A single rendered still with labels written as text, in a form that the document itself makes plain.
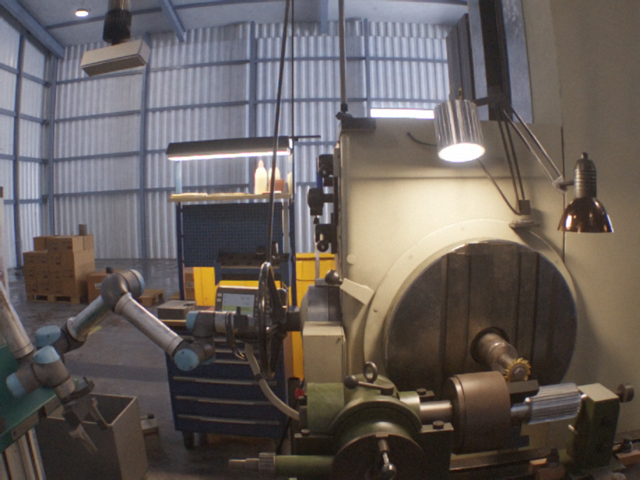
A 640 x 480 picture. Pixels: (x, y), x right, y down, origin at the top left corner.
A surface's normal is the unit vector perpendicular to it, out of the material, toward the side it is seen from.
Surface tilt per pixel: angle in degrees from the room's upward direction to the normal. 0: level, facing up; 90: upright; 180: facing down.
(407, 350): 90
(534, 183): 90
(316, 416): 54
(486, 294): 90
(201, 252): 90
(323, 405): 39
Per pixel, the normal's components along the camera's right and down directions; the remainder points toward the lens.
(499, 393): 0.00, -0.67
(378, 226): 0.01, 0.08
